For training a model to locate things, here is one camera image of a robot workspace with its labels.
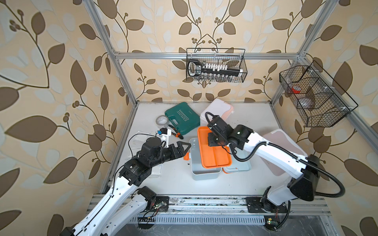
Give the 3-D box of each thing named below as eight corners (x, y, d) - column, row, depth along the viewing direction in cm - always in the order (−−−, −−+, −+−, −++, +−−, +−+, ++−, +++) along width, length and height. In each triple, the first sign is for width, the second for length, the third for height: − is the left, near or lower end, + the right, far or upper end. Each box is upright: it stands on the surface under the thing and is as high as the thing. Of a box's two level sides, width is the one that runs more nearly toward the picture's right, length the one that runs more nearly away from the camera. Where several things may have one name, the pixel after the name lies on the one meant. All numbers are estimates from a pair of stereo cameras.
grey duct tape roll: (155, 125, 108) (154, 123, 106) (157, 117, 113) (156, 115, 111) (167, 125, 108) (167, 123, 106) (168, 117, 113) (168, 115, 111)
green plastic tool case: (183, 137, 100) (182, 134, 97) (163, 115, 113) (162, 111, 110) (205, 123, 108) (205, 119, 105) (184, 103, 121) (183, 100, 118)
